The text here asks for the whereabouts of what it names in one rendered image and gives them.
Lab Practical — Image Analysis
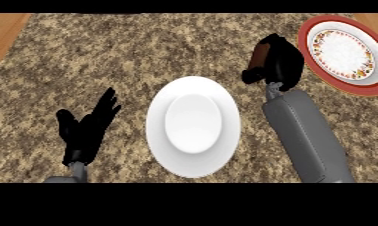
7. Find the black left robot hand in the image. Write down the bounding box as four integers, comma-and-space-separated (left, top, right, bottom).
55, 86, 123, 167

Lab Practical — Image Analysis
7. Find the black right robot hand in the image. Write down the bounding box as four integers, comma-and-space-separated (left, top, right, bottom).
241, 33, 306, 92

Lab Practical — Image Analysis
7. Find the brown sweet potato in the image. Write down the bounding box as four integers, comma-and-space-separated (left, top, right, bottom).
247, 42, 273, 72

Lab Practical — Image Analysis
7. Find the red rimmed patterned plate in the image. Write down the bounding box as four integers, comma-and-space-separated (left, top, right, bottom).
297, 14, 378, 97

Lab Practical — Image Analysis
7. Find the plain white plate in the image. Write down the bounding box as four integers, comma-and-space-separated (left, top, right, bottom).
145, 75, 242, 179

